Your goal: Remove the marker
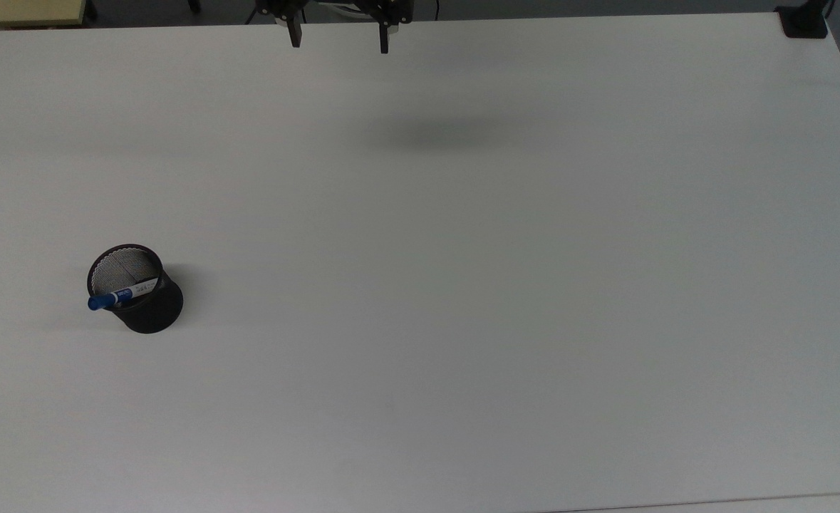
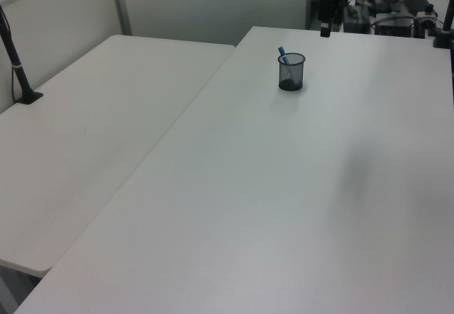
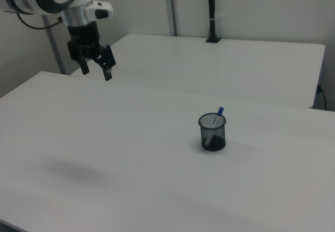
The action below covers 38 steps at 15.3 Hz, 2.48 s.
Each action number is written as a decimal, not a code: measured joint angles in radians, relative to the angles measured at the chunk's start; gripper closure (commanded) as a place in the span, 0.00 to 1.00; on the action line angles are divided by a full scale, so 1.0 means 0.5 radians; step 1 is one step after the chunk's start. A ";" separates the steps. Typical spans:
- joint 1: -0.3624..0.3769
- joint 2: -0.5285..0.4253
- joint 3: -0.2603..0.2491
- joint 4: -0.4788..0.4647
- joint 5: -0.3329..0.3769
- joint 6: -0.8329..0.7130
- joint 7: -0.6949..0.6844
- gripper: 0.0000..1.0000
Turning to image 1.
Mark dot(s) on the blue and white marker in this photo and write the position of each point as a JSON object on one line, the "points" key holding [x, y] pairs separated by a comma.
{"points": [[124, 293]]}

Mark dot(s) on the black mesh pen cup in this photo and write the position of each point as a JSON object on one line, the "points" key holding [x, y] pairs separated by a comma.
{"points": [[152, 317]]}

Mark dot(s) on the white adjacent table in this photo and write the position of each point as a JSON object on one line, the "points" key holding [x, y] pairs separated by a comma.
{"points": [[747, 506]]}

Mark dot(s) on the beige side table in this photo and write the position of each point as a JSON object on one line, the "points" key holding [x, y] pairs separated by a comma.
{"points": [[21, 11]]}

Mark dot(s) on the black table clamp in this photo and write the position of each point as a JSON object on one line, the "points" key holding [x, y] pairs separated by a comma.
{"points": [[803, 25]]}

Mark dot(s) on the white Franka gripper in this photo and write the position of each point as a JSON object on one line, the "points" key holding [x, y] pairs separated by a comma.
{"points": [[334, 4]]}

